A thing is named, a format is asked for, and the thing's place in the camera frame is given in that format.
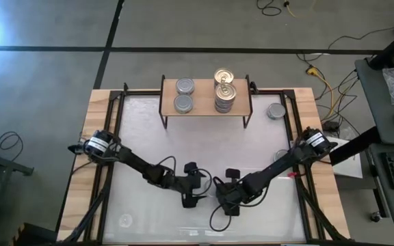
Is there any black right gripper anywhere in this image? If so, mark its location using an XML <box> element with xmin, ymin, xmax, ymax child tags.
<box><xmin>215</xmin><ymin>167</ymin><xmax>253</xmax><ymax>217</ymax></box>

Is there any black diagonal strut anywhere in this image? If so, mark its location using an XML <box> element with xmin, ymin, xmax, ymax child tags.
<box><xmin>328</xmin><ymin>126</ymin><xmax>382</xmax><ymax>166</ymax></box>

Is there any black floor cable loop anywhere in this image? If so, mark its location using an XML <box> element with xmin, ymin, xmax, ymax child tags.
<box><xmin>0</xmin><ymin>131</ymin><xmax>25</xmax><ymax>161</ymax></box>
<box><xmin>256</xmin><ymin>0</ymin><xmax>283</xmax><ymax>17</ymax></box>

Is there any dark box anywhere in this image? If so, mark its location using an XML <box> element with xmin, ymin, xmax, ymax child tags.
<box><xmin>11</xmin><ymin>222</ymin><xmax>58</xmax><ymax>246</ymax></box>

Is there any black right camera cable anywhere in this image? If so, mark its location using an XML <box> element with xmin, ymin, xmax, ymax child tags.
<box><xmin>209</xmin><ymin>194</ymin><xmax>234</xmax><ymax>232</ymax></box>

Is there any thick black pole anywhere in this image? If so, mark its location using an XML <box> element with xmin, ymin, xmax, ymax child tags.
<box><xmin>367</xmin><ymin>32</ymin><xmax>394</xmax><ymax>71</ymax></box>

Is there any wooden shelf black metal frame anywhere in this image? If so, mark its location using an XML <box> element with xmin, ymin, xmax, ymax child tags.
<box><xmin>158</xmin><ymin>74</ymin><xmax>254</xmax><ymax>130</ymax></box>

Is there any black left camera cable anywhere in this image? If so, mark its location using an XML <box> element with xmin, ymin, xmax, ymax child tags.
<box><xmin>196</xmin><ymin>167</ymin><xmax>214</xmax><ymax>197</ymax></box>

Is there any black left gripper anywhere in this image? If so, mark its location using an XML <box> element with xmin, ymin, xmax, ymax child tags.
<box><xmin>168</xmin><ymin>161</ymin><xmax>209</xmax><ymax>210</ymax></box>

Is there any white paper sheet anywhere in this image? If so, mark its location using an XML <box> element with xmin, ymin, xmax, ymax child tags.
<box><xmin>328</xmin><ymin>135</ymin><xmax>365</xmax><ymax>180</ymax></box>

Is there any green light tuna can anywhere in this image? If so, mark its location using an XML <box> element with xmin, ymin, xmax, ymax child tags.
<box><xmin>273</xmin><ymin>148</ymin><xmax>289</xmax><ymax>163</ymax></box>
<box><xmin>173</xmin><ymin>94</ymin><xmax>194</xmax><ymax>115</ymax></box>
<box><xmin>175</xmin><ymin>77</ymin><xmax>196</xmax><ymax>96</ymax></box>
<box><xmin>266</xmin><ymin>102</ymin><xmax>287</xmax><ymax>120</ymax></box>

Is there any black camera cable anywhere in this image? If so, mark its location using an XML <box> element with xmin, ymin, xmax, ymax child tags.
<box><xmin>196</xmin><ymin>167</ymin><xmax>214</xmax><ymax>197</ymax></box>
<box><xmin>209</xmin><ymin>194</ymin><xmax>234</xmax><ymax>232</ymax></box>

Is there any light wooden table base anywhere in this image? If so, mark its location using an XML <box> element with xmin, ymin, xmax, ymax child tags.
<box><xmin>56</xmin><ymin>87</ymin><xmax>352</xmax><ymax>242</ymax></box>

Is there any black aluminium table frame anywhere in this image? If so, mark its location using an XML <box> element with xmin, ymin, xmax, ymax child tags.
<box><xmin>56</xmin><ymin>81</ymin><xmax>350</xmax><ymax>246</ymax></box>

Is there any grey metal stand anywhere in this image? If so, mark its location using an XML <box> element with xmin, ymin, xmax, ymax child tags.
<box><xmin>0</xmin><ymin>137</ymin><xmax>35</xmax><ymax>192</ymax></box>

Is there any grey desk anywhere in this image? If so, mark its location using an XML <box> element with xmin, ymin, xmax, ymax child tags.
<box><xmin>354</xmin><ymin>57</ymin><xmax>394</xmax><ymax>228</ymax></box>

